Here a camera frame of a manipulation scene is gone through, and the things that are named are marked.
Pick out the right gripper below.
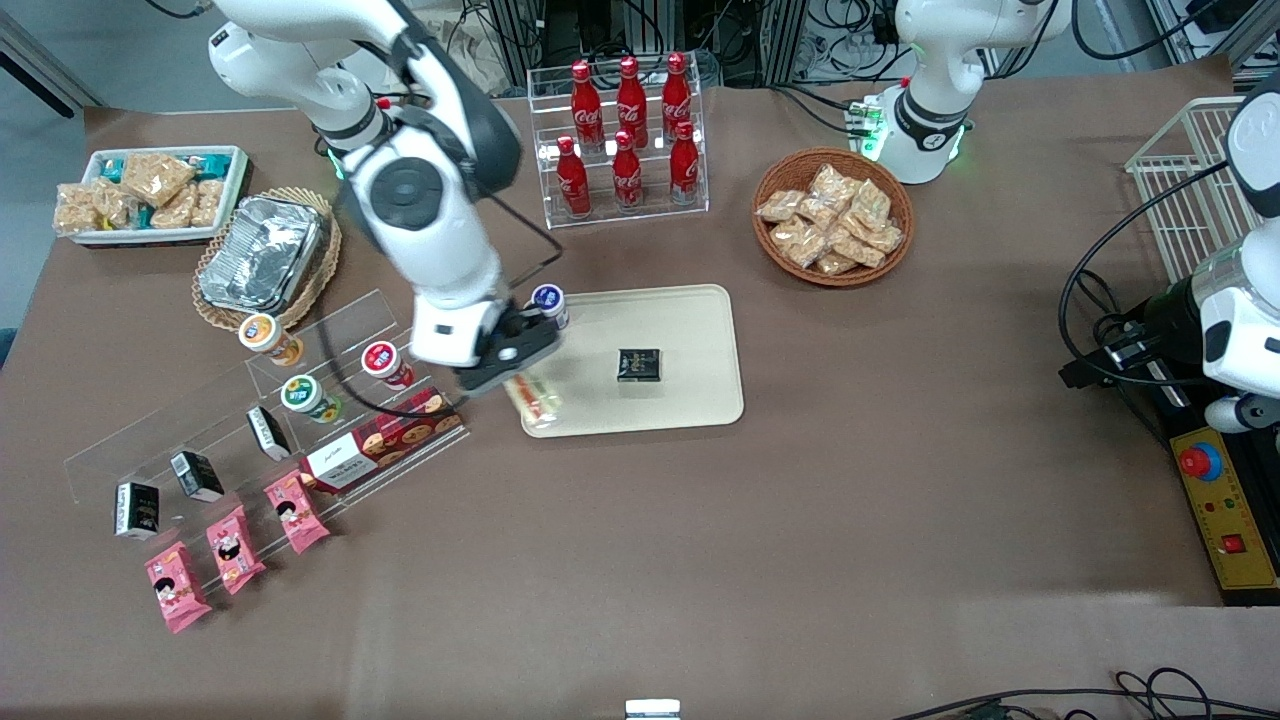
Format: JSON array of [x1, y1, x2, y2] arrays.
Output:
[[412, 296, 563, 398]]

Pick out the clear snack stick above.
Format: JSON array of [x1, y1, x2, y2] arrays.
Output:
[[503, 372, 563, 429]]

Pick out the aluminium frame rack with cables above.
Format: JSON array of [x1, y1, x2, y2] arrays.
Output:
[[440, 0, 901, 89]]

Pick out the red cola bottle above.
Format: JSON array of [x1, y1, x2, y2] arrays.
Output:
[[612, 130, 644, 211], [662, 52, 693, 136], [556, 136, 591, 218], [571, 61, 605, 151], [616, 56, 649, 141], [669, 121, 701, 205]]

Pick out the round wicker basket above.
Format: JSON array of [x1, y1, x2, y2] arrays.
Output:
[[752, 148, 915, 288]]

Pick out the green lid cup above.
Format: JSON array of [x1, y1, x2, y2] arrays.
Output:
[[280, 375, 341, 424]]

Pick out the black floor cables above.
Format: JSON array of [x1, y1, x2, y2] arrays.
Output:
[[890, 668, 1280, 720]]

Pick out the clear acrylic display stand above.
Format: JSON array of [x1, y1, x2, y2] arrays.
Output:
[[63, 288, 471, 593]]

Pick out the aluminium foil container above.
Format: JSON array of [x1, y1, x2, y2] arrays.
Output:
[[199, 196, 326, 311]]

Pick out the white wire basket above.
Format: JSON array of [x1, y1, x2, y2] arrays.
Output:
[[1125, 97, 1266, 286]]

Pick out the pink snack pack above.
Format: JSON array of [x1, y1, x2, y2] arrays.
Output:
[[206, 505, 267, 596], [144, 541, 213, 635], [263, 470, 331, 555]]

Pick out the black yellow control box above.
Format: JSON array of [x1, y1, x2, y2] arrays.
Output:
[[1150, 380, 1280, 607]]

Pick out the white rectangular bin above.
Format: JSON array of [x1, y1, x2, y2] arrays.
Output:
[[62, 146, 251, 248]]

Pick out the orange lid cup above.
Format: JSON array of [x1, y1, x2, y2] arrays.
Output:
[[238, 313, 304, 367]]

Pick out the red white cookie box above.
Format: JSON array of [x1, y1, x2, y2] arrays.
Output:
[[300, 388, 466, 493]]

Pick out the blue lid cup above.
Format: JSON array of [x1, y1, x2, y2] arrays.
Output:
[[530, 284, 571, 331]]

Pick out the red lid cup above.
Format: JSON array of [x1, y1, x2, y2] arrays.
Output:
[[361, 341, 415, 391]]

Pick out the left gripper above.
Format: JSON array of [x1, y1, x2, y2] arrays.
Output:
[[1060, 278, 1280, 398]]

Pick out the clear acrylic bottle rack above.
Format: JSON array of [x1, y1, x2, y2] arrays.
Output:
[[527, 52, 710, 231]]

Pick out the small black carton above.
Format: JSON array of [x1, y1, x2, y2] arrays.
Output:
[[247, 405, 292, 462], [114, 482, 161, 541], [170, 451, 225, 503]]

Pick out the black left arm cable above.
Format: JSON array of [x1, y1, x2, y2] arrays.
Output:
[[1058, 160, 1241, 389]]

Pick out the white power strip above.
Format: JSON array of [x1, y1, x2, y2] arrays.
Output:
[[848, 97, 887, 161]]

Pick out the cream plastic tray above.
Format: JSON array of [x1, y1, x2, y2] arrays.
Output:
[[520, 285, 746, 439]]

